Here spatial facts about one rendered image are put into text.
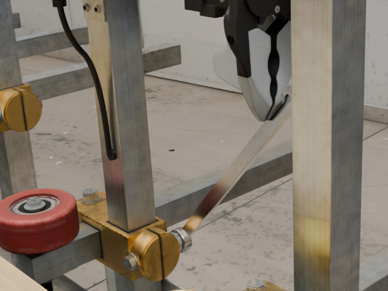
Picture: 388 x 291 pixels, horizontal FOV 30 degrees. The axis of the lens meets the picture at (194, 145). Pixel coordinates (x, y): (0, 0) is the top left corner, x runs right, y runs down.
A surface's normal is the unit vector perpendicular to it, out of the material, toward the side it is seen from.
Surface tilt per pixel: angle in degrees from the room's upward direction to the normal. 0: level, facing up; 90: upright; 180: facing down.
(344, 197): 90
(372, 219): 0
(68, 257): 90
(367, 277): 0
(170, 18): 90
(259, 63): 91
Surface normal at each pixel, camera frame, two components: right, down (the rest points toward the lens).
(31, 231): 0.08, 0.34
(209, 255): -0.06, -0.94
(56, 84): 0.66, 0.22
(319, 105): -0.75, 0.27
